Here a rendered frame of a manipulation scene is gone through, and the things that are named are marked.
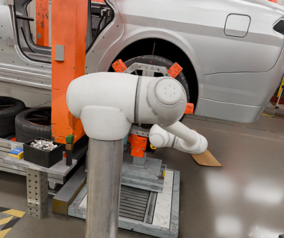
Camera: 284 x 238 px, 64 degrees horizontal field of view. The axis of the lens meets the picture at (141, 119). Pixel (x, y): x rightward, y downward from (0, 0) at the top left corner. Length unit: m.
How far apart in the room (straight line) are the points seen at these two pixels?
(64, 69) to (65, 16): 0.31
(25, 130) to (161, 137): 1.30
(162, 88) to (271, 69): 1.53
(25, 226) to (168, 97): 1.51
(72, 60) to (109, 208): 1.03
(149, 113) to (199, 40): 1.36
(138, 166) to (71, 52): 1.10
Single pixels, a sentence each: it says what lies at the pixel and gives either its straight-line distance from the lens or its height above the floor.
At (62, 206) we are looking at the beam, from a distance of 1.84.
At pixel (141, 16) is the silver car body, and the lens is 1.91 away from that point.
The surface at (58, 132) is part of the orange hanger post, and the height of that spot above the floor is 0.60.
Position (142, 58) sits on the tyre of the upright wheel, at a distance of 1.72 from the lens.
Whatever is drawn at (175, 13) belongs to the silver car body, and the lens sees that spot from 1.88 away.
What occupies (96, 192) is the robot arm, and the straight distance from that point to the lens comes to 0.68.
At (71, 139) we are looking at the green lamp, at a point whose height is 0.65.
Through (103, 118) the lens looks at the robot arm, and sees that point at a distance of 0.58.
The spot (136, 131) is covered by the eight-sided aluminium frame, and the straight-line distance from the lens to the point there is 1.76.
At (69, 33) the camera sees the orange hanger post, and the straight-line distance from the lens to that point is 1.51.
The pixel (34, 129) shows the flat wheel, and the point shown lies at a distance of 2.02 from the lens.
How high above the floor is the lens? 1.26
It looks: 19 degrees down
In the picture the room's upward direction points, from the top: 8 degrees clockwise
